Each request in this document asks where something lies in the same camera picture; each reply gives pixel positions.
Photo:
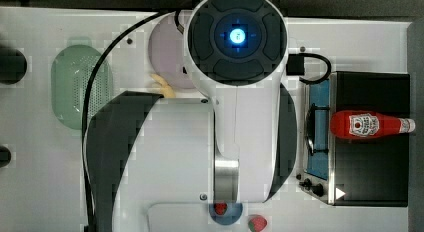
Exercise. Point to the red plush ketchup bottle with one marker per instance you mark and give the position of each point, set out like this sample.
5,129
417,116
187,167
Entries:
361,125

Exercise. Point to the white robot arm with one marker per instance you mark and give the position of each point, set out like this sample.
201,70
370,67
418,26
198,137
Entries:
235,53

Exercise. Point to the yellow plush toy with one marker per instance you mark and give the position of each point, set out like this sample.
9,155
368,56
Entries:
162,86

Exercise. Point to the pink round plate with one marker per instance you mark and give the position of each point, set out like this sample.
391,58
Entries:
165,52

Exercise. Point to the red strawberry in bowl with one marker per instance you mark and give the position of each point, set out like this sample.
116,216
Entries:
220,208

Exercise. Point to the blue small bowl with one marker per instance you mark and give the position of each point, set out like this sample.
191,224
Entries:
231,216

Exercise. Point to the red plush strawberry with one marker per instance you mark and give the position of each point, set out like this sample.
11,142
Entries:
257,223

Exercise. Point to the green perforated tray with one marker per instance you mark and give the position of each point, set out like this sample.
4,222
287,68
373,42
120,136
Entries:
70,72

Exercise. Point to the black round object upper left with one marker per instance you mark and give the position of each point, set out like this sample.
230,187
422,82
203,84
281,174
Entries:
13,65

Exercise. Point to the black round object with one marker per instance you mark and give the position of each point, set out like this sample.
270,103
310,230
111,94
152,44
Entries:
13,65
5,156

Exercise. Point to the black round object lower left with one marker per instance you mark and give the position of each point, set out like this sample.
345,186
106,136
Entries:
5,156

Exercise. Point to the black plug with cable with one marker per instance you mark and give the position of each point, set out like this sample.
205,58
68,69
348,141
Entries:
295,67

